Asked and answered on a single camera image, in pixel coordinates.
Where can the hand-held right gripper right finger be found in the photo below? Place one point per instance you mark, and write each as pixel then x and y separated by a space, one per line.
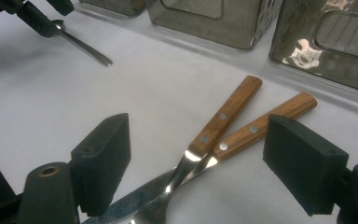
pixel 304 165

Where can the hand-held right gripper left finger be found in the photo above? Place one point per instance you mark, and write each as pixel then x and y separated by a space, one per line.
pixel 102 161

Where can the metal spoon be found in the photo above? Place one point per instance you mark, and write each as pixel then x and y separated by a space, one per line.
pixel 87 49

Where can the smoky transparent plastic bin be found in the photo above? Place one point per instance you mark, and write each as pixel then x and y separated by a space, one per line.
pixel 199 31
pixel 121 7
pixel 292 31

